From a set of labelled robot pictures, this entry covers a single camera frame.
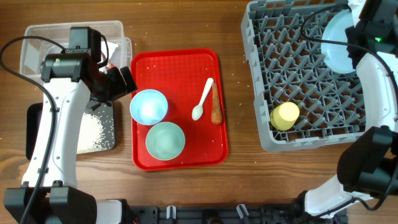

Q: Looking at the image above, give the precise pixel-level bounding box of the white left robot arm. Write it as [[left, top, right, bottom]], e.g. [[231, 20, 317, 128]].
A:
[[4, 27, 137, 223]]

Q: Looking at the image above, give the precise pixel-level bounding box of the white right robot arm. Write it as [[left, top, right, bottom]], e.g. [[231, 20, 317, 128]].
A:
[[302, 0, 397, 223]]

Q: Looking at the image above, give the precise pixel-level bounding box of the light blue bowl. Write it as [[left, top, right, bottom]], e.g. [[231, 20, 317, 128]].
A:
[[129, 89, 169, 126]]

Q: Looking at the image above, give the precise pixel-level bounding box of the clear plastic waste bin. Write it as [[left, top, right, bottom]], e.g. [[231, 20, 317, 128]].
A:
[[19, 20, 133, 90]]

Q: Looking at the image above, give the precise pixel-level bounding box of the grey dishwasher rack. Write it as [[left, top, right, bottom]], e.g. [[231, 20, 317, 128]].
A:
[[241, 1, 366, 152]]

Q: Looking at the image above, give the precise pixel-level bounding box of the red snack wrapper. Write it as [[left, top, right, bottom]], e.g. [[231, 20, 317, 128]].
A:
[[106, 63, 114, 70]]

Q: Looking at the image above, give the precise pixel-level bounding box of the orange carrot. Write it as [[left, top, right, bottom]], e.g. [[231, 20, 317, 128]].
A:
[[211, 83, 223, 124]]

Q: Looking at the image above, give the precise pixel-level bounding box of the black waste tray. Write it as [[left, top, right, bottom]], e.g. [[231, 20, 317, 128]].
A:
[[25, 100, 106, 159]]

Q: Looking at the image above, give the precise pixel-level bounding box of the white rice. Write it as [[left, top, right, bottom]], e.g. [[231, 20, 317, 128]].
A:
[[77, 105, 116, 154]]

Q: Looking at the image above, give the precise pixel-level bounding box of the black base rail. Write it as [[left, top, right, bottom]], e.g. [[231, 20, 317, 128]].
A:
[[131, 201, 348, 224]]

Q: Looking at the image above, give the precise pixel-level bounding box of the yellow cup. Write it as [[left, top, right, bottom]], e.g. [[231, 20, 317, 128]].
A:
[[270, 102, 300, 131]]

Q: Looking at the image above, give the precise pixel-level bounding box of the white plastic spoon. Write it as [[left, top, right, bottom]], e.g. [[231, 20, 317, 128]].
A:
[[192, 78, 214, 121]]

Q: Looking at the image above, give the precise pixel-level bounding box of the light blue plate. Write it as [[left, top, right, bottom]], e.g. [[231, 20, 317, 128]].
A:
[[320, 8, 358, 75]]

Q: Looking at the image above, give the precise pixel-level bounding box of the red serving tray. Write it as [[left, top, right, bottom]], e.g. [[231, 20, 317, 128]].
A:
[[131, 49, 229, 172]]

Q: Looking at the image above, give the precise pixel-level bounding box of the green bowl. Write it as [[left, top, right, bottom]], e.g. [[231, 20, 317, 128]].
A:
[[146, 122, 185, 161]]

